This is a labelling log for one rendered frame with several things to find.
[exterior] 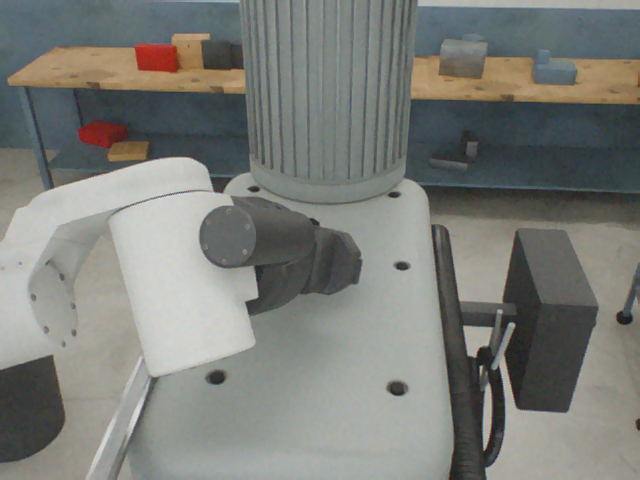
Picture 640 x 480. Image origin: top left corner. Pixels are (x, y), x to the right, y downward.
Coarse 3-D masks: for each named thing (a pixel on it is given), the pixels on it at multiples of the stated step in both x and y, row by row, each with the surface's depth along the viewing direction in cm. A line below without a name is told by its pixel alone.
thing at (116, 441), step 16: (144, 368) 52; (128, 384) 50; (144, 384) 50; (128, 400) 49; (144, 400) 49; (128, 416) 48; (112, 432) 46; (128, 432) 46; (112, 448) 45; (128, 448) 46; (96, 464) 44; (112, 464) 44
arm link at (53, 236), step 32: (160, 160) 37; (192, 160) 39; (64, 192) 36; (96, 192) 36; (128, 192) 36; (160, 192) 36; (32, 224) 36; (64, 224) 37; (96, 224) 39; (0, 256) 36; (32, 256) 36; (64, 256) 41; (0, 288) 36; (32, 288) 37; (64, 288) 41; (0, 320) 36; (32, 320) 36; (64, 320) 40; (32, 352) 37
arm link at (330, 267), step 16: (272, 208) 46; (288, 208) 50; (320, 240) 51; (336, 240) 54; (352, 240) 56; (320, 256) 51; (336, 256) 54; (352, 256) 54; (304, 272) 48; (320, 272) 52; (336, 272) 54; (352, 272) 54; (288, 288) 46; (304, 288) 51; (320, 288) 53; (336, 288) 54; (272, 304) 46
